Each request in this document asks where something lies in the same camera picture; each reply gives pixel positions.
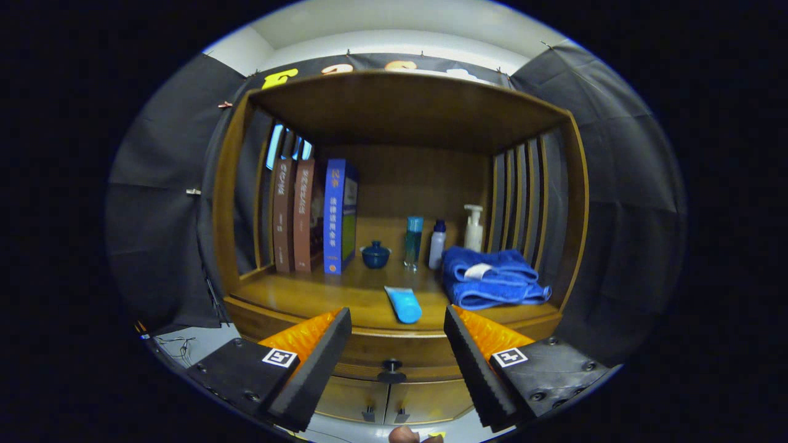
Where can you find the blue folded towel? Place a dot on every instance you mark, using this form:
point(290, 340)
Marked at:
point(492, 292)

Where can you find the blue book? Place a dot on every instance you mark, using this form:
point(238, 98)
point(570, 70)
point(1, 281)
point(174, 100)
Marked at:
point(333, 215)

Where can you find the wooden cabinet door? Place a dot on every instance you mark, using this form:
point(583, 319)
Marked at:
point(431, 400)
point(351, 400)

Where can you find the teal glass bottle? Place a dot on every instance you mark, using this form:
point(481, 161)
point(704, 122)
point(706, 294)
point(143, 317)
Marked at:
point(413, 243)

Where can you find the wooden countertop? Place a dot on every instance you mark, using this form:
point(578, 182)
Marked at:
point(345, 301)

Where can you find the wooden cabinet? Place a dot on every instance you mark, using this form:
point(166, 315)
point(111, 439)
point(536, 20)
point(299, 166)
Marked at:
point(406, 111)

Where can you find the reddish brown book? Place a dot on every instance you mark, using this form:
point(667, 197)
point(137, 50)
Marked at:
point(303, 215)

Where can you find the blue cosmetic tube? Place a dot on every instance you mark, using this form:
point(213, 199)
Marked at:
point(404, 306)

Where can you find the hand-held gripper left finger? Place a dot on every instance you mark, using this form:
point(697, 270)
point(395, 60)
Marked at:
point(320, 366)

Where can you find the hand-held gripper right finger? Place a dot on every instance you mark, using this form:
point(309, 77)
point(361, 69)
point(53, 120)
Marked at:
point(474, 366)

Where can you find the dark brown book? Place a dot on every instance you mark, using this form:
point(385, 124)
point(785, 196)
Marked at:
point(283, 215)

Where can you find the white bottle blue cap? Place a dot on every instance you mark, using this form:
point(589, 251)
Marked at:
point(436, 249)

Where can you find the white pump bottle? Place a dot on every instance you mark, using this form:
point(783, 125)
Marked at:
point(473, 234)

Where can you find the blue lidded tea cup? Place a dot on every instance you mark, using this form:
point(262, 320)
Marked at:
point(375, 256)

